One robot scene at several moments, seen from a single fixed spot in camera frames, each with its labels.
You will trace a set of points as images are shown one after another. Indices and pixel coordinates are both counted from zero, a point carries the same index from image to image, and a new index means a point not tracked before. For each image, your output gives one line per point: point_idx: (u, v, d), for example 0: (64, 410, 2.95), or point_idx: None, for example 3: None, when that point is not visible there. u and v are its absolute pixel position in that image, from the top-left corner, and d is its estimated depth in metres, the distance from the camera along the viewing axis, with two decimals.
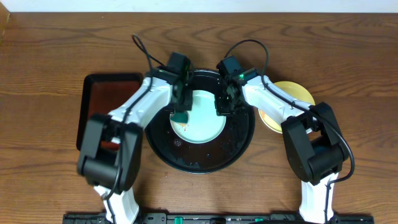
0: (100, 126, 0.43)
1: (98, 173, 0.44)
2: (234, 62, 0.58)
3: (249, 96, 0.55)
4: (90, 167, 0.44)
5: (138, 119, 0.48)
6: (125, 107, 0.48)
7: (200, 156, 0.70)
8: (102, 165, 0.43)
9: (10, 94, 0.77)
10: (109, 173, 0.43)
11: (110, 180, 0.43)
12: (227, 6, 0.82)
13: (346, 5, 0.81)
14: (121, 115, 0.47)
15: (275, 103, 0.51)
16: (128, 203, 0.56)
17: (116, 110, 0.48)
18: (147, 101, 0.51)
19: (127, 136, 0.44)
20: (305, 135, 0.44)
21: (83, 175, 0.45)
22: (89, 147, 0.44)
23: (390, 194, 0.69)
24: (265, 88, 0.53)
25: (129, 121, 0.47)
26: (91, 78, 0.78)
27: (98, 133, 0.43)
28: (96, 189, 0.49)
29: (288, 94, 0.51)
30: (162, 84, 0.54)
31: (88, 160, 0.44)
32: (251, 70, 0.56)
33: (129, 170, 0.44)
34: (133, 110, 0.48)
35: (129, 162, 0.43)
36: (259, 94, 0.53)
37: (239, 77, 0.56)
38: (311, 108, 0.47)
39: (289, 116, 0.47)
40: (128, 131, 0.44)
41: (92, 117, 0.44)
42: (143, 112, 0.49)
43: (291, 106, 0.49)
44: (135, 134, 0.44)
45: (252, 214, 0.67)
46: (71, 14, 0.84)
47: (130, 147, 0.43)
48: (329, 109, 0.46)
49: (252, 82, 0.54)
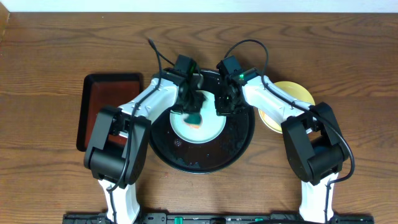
0: (109, 119, 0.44)
1: (104, 165, 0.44)
2: (234, 63, 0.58)
3: (249, 96, 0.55)
4: (97, 159, 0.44)
5: (146, 114, 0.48)
6: (134, 102, 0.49)
7: (200, 155, 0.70)
8: (109, 158, 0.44)
9: (10, 94, 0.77)
10: (115, 167, 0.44)
11: (116, 173, 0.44)
12: (228, 6, 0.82)
13: (346, 5, 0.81)
14: (130, 109, 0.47)
15: (276, 103, 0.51)
16: (130, 200, 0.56)
17: (125, 104, 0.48)
18: (155, 99, 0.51)
19: (135, 130, 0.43)
20: (304, 135, 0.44)
21: (90, 167, 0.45)
22: (97, 140, 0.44)
23: (390, 194, 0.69)
24: (265, 88, 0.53)
25: (137, 114, 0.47)
26: (91, 78, 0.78)
27: (107, 125, 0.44)
28: (101, 182, 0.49)
29: (288, 94, 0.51)
30: (169, 84, 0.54)
31: (96, 151, 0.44)
32: (251, 70, 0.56)
33: (135, 165, 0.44)
34: (142, 106, 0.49)
35: (135, 156, 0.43)
36: (259, 94, 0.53)
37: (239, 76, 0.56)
38: (311, 108, 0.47)
39: (289, 116, 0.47)
40: (137, 125, 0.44)
41: (102, 110, 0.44)
42: (151, 108, 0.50)
43: (291, 106, 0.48)
44: (145, 127, 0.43)
45: (252, 214, 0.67)
46: (71, 14, 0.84)
47: (139, 140, 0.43)
48: (329, 109, 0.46)
49: (252, 82, 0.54)
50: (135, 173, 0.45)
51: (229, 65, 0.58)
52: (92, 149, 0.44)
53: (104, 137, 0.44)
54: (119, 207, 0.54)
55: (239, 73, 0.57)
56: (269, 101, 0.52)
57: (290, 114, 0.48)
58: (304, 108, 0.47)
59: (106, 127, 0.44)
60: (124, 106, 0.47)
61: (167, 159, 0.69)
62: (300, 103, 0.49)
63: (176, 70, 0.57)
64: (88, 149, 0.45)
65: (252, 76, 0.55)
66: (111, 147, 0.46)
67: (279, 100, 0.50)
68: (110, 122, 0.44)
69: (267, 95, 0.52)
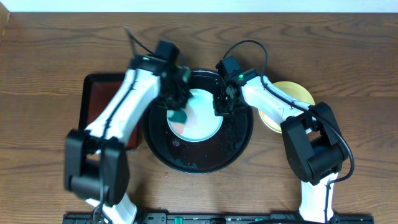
0: (79, 145, 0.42)
1: (86, 189, 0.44)
2: (234, 63, 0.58)
3: (247, 96, 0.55)
4: (78, 184, 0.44)
5: (119, 131, 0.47)
6: (106, 119, 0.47)
7: (199, 156, 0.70)
8: (88, 182, 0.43)
9: (10, 94, 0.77)
10: (96, 190, 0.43)
11: (98, 195, 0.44)
12: (227, 6, 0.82)
13: (345, 5, 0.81)
14: (101, 130, 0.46)
15: (275, 104, 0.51)
16: (122, 207, 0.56)
17: (95, 123, 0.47)
18: (130, 104, 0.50)
19: (107, 155, 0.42)
20: (303, 134, 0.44)
21: (73, 191, 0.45)
22: (72, 168, 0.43)
23: (390, 194, 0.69)
24: (265, 88, 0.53)
25: (108, 135, 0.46)
26: (91, 78, 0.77)
27: (79, 152, 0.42)
28: (89, 201, 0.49)
29: (288, 94, 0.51)
30: (147, 78, 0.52)
31: (74, 177, 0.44)
32: (250, 70, 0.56)
33: (115, 186, 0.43)
34: (113, 121, 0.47)
35: (113, 180, 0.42)
36: (257, 94, 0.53)
37: (239, 76, 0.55)
38: (310, 108, 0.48)
39: (289, 116, 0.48)
40: (109, 149, 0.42)
41: (69, 136, 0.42)
42: (125, 121, 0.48)
43: (291, 106, 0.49)
44: (117, 152, 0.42)
45: (252, 214, 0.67)
46: (71, 14, 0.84)
47: (113, 165, 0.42)
48: (329, 109, 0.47)
49: (248, 81, 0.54)
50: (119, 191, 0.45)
51: (229, 65, 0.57)
52: (69, 176, 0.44)
53: (77, 166, 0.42)
54: (112, 216, 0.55)
55: (237, 73, 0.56)
56: (267, 103, 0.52)
57: (290, 114, 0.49)
58: (302, 107, 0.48)
59: (78, 155, 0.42)
60: (92, 126, 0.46)
61: (165, 159, 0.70)
62: (300, 102, 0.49)
63: (157, 55, 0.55)
64: (66, 175, 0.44)
65: (252, 76, 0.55)
66: (90, 169, 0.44)
67: (278, 101, 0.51)
68: (79, 150, 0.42)
69: (265, 96, 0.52)
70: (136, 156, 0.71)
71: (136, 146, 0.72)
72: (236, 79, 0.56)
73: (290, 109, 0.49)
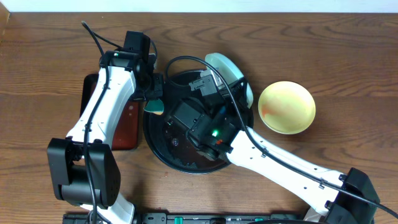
0: (62, 152, 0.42)
1: (78, 195, 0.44)
2: (192, 113, 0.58)
3: (240, 163, 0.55)
4: (68, 191, 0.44)
5: (101, 132, 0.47)
6: (85, 124, 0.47)
7: (197, 156, 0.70)
8: (79, 188, 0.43)
9: (10, 93, 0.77)
10: (88, 195, 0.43)
11: (89, 200, 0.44)
12: (227, 6, 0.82)
13: (345, 5, 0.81)
14: (82, 133, 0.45)
15: (296, 181, 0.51)
16: (120, 208, 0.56)
17: (74, 129, 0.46)
18: (107, 103, 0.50)
19: (92, 160, 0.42)
20: (347, 214, 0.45)
21: (64, 199, 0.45)
22: (60, 175, 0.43)
23: (391, 194, 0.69)
24: (265, 154, 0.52)
25: (91, 139, 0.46)
26: (91, 78, 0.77)
27: (63, 159, 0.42)
28: (84, 206, 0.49)
29: (305, 165, 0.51)
30: (122, 75, 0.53)
31: (63, 185, 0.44)
32: (217, 120, 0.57)
33: (106, 188, 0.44)
34: (93, 124, 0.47)
35: (103, 182, 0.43)
36: (262, 164, 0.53)
37: (213, 134, 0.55)
38: (343, 183, 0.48)
39: (328, 201, 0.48)
40: (92, 152, 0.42)
41: (51, 145, 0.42)
42: (106, 122, 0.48)
43: (321, 185, 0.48)
44: (102, 154, 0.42)
45: (252, 214, 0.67)
46: (71, 15, 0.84)
47: (100, 167, 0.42)
48: (364, 176, 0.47)
49: (240, 150, 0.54)
50: (112, 192, 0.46)
51: (185, 117, 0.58)
52: (59, 185, 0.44)
53: (64, 173, 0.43)
54: (110, 216, 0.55)
55: (209, 131, 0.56)
56: (279, 177, 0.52)
57: (324, 196, 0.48)
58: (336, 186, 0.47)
59: (63, 163, 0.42)
60: (73, 132, 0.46)
61: (165, 159, 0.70)
62: (329, 178, 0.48)
63: (127, 48, 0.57)
64: (55, 185, 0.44)
65: (225, 129, 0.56)
66: (79, 174, 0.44)
67: (300, 177, 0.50)
68: (63, 157, 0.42)
69: (271, 163, 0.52)
70: (136, 156, 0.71)
71: (136, 146, 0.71)
72: (213, 140, 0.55)
73: (320, 187, 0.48)
